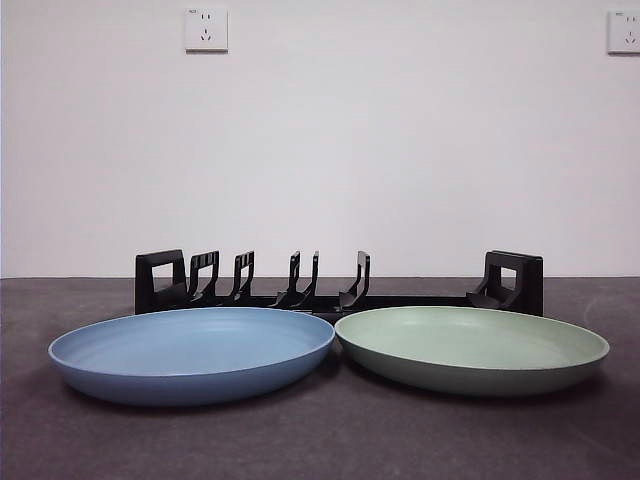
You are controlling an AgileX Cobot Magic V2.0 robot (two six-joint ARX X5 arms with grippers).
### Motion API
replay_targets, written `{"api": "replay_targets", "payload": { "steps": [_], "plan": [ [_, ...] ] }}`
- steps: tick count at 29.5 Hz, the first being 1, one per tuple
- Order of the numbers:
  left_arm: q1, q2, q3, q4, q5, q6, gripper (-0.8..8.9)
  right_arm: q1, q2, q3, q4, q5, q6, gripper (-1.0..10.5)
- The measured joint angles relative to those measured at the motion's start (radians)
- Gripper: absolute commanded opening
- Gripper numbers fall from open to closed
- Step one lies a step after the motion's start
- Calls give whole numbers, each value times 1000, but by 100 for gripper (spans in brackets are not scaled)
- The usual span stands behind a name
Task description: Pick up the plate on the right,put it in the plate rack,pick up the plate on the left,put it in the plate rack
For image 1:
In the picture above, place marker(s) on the green round plate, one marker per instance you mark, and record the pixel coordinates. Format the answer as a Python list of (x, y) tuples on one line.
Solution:
[(475, 375)]

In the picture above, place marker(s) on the black plastic plate rack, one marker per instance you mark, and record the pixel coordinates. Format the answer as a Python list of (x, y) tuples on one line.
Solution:
[(145, 300)]

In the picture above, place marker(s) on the white wall socket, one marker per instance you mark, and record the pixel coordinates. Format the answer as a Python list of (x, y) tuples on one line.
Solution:
[(206, 29), (625, 32)]

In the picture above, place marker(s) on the blue round plate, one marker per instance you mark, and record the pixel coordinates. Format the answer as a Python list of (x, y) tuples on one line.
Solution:
[(190, 380)]

